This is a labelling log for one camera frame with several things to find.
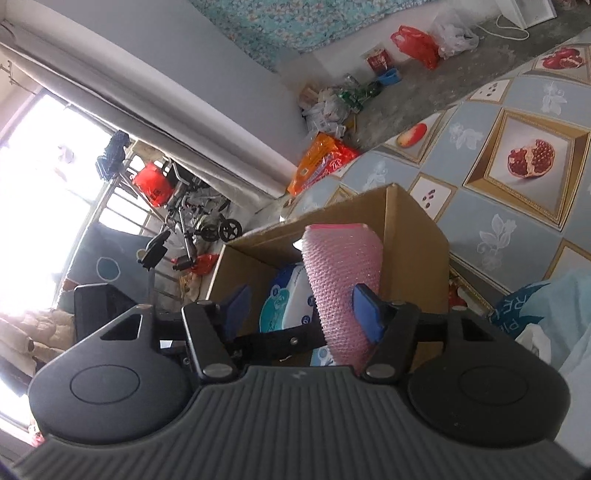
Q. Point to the red plastic bag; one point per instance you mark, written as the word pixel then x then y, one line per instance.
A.
pixel 417 45

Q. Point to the white plastic bag blue print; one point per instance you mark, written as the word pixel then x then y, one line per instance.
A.
pixel 560 307

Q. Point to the blue wet wipes pack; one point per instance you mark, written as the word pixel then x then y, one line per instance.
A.
pixel 290 303

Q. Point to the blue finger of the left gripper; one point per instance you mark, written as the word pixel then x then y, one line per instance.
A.
pixel 262 348

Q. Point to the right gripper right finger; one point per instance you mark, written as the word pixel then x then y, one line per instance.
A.
pixel 391 329

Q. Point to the brown cardboard box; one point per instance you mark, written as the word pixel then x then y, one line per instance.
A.
pixel 381 238

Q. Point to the light blue tissue box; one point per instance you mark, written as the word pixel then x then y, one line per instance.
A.
pixel 322 357

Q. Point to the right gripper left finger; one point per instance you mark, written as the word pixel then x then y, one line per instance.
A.
pixel 210 327

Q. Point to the teal floral curtain cloth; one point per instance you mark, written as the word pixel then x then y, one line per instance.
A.
pixel 265 29

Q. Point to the pink knitted cloth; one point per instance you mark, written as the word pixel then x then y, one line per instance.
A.
pixel 336 258

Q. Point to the orange snack bag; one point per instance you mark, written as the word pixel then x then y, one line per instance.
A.
pixel 326 155

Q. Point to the white window curtain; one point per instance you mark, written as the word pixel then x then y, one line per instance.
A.
pixel 93 91

